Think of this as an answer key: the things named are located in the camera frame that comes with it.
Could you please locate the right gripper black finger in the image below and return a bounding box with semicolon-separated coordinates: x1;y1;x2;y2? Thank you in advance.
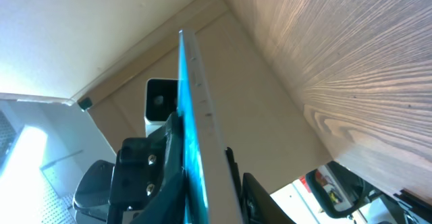
241;173;295;224

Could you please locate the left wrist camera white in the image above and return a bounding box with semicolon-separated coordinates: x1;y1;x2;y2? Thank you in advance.
144;78;178;137

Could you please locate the blue screen smartphone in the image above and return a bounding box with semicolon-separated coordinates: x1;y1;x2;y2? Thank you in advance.
178;28;243;224

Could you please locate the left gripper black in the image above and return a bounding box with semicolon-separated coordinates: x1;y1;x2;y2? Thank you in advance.
107;112;242;224

